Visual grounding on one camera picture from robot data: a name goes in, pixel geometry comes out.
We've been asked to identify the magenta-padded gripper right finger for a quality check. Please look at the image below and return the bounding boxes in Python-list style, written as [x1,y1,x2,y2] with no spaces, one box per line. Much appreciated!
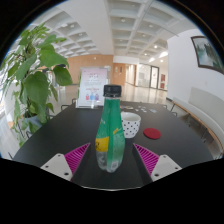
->
[131,142,183,186]

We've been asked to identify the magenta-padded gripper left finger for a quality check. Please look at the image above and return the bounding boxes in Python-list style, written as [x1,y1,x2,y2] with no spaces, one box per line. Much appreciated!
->
[39,142,92,183]

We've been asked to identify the green plastic drink bottle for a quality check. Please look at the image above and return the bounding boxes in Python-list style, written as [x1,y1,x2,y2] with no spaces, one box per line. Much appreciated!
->
[95,84,127,174]

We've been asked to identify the flat round red coaster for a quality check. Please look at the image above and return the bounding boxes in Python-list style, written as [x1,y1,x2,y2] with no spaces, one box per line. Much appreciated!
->
[143,127,162,141]

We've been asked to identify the white polka-dot cup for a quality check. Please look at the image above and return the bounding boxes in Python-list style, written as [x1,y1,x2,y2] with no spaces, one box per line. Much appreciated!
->
[120,111,142,139]

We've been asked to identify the clear acrylic sign stand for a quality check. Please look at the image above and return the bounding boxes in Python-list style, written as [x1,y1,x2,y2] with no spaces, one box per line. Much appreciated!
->
[75,66,110,110]

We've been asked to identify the long white bench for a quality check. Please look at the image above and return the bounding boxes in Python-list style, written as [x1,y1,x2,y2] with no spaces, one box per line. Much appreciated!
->
[171,86,224,158]

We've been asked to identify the potted green leafy plant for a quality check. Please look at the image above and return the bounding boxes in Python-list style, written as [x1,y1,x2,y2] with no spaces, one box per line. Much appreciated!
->
[0,23,74,148]

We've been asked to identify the framed landscape painting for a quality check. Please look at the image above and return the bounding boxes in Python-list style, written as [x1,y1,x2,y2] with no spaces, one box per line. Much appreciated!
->
[190,35,224,75]

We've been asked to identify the ceiling lights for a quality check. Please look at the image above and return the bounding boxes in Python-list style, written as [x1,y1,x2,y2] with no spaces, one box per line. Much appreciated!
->
[59,17,170,64]

